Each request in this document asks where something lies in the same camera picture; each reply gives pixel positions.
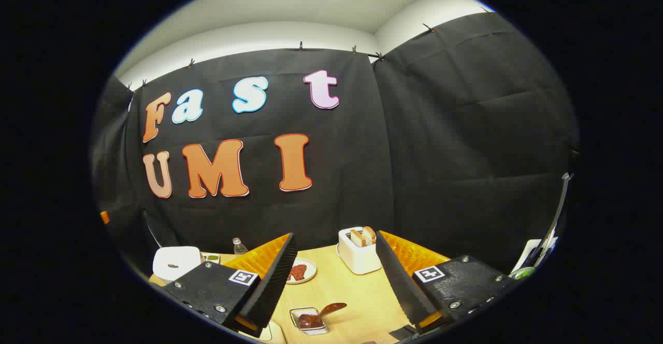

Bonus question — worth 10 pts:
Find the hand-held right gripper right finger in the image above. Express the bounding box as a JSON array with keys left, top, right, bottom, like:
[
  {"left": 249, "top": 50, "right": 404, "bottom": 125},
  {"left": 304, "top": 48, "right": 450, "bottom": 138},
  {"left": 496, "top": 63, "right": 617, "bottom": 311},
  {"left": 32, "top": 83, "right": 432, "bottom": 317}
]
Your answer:
[{"left": 375, "top": 230, "right": 518, "bottom": 334}]

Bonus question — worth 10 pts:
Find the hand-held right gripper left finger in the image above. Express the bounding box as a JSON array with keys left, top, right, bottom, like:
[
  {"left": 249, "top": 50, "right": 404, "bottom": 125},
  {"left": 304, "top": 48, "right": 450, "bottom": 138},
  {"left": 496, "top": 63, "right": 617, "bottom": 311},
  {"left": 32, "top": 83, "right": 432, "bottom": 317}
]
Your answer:
[{"left": 163, "top": 233, "right": 299, "bottom": 338}]

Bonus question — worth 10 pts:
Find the metal wire chopstick holder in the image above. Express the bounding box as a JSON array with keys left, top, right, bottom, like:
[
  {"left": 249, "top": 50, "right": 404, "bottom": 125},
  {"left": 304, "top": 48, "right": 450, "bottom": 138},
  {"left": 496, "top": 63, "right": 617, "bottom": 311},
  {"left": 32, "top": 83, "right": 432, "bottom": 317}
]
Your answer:
[{"left": 289, "top": 307, "right": 330, "bottom": 335}]

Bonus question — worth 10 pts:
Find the brown wooden spoon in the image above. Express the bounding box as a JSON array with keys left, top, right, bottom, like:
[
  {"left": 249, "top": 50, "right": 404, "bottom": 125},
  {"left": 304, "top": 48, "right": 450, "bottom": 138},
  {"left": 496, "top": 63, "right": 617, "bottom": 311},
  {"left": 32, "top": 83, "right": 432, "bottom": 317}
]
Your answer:
[{"left": 298, "top": 303, "right": 348, "bottom": 330}]

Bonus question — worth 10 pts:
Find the white rice cooker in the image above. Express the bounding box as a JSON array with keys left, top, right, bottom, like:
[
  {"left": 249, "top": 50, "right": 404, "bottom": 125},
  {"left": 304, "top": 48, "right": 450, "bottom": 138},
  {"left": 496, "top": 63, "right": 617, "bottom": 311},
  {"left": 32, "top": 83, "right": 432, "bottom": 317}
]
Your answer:
[{"left": 152, "top": 246, "right": 204, "bottom": 284}]

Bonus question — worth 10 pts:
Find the white round plate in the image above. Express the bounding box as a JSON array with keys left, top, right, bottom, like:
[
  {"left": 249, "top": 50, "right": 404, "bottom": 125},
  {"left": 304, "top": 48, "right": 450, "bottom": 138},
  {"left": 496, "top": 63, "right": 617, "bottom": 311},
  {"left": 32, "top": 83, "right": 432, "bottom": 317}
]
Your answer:
[{"left": 286, "top": 257, "right": 318, "bottom": 285}]

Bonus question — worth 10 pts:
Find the white toaster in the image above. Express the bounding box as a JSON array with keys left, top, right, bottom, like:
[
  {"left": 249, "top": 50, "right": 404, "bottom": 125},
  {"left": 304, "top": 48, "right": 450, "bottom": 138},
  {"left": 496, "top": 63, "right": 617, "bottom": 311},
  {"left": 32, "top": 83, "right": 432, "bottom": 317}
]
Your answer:
[{"left": 337, "top": 226, "right": 383, "bottom": 275}]

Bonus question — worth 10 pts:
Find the black backdrop cloth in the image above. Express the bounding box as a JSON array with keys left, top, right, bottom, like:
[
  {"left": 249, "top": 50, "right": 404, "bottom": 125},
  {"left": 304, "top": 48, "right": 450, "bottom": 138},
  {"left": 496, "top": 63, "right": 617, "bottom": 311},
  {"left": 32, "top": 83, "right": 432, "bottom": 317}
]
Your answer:
[{"left": 91, "top": 11, "right": 580, "bottom": 282}]

